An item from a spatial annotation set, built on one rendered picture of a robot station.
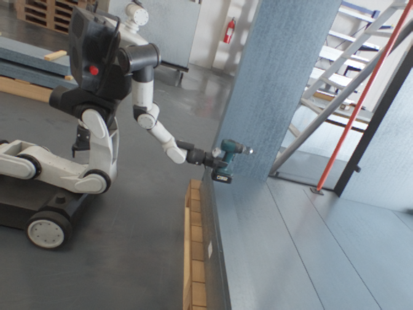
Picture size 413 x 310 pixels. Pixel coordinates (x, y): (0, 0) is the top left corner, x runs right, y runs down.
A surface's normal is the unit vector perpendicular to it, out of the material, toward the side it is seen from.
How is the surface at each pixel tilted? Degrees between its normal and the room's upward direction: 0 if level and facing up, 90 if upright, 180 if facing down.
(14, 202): 0
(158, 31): 78
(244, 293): 0
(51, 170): 90
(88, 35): 96
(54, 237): 90
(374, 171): 90
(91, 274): 0
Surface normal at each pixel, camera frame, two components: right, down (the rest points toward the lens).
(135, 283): 0.29, -0.87
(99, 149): -0.16, 0.73
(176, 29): 0.20, 0.26
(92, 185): -0.01, 0.40
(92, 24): 0.55, 0.57
